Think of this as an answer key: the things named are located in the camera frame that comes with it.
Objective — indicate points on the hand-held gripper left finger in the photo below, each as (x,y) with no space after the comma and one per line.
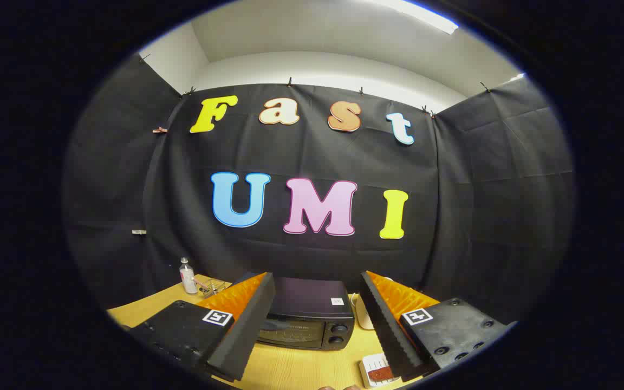
(247,325)

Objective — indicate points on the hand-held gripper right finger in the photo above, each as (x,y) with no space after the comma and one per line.
(390,330)

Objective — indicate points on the brown steak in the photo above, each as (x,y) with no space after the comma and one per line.
(379,375)

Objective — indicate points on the black toaster oven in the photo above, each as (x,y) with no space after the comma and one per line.
(312,298)

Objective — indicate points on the white toaster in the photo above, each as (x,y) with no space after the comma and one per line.
(364,317)

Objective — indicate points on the white rectangular dish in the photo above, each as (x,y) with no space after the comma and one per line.
(371,362)

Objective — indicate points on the clear plastic bottle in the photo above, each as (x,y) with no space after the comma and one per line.
(188,279)

